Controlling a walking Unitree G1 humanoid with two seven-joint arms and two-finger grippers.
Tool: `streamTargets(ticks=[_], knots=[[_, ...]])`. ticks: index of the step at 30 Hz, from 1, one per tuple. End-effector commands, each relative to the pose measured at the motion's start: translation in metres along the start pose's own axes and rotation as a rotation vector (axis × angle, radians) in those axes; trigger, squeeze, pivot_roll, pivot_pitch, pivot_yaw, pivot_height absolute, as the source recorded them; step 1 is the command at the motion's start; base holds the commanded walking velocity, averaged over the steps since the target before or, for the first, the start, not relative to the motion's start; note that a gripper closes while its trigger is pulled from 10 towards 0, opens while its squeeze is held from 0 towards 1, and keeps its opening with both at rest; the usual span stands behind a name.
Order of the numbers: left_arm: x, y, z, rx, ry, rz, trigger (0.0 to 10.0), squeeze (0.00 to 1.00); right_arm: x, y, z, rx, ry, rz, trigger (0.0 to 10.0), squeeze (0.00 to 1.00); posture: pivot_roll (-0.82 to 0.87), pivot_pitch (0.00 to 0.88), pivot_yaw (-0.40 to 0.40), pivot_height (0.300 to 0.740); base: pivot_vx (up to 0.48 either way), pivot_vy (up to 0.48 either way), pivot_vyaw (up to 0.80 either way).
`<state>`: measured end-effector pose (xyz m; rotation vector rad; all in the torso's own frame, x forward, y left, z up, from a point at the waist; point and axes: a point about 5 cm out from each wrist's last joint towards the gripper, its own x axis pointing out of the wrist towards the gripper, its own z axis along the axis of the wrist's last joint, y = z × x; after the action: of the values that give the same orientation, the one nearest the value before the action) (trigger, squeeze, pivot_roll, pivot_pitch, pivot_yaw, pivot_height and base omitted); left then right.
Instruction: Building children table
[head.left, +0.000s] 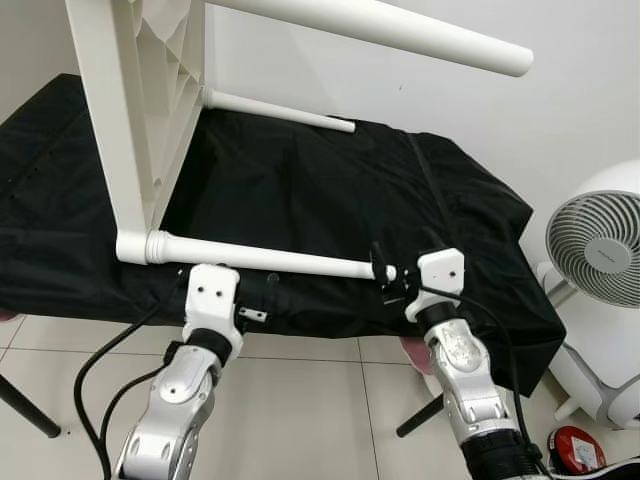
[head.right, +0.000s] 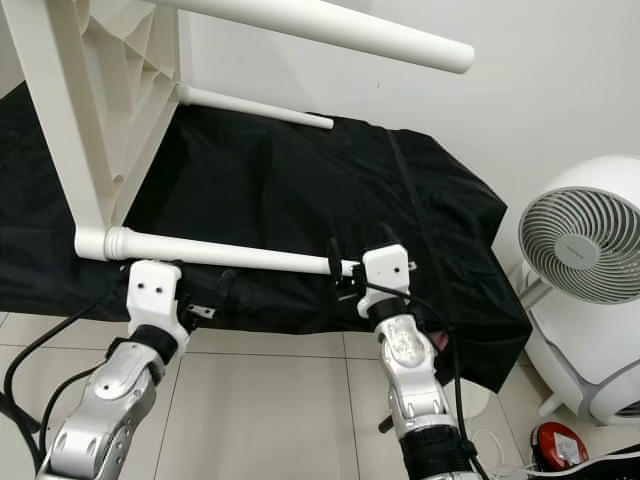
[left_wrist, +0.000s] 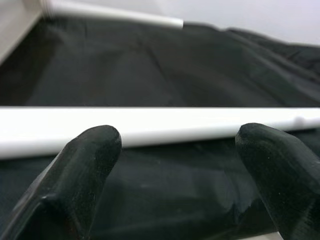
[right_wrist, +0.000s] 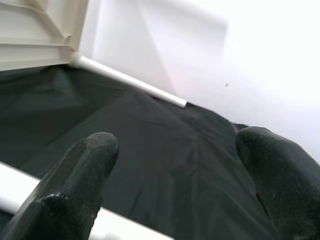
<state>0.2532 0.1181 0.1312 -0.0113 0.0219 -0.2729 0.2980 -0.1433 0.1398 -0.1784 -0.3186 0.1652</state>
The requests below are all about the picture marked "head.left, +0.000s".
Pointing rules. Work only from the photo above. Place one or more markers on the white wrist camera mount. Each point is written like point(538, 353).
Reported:
point(440, 275)
point(212, 295)

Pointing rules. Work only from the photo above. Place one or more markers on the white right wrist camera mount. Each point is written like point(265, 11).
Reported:
point(440, 275)

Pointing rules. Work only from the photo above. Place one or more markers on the pink object under table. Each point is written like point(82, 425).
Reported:
point(417, 355)

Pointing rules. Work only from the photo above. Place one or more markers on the white round fan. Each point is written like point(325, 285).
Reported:
point(600, 250)

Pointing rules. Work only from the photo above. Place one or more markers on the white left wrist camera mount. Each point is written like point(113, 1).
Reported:
point(212, 295)

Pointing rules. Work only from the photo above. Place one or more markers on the black table cloth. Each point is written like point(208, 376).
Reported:
point(350, 190)

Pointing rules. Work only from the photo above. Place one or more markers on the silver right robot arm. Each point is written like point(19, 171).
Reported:
point(470, 390)

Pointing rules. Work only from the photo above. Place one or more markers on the white plastic children tabletop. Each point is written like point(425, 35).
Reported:
point(110, 100)

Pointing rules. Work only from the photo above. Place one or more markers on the red round floor device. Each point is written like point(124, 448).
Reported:
point(577, 448)

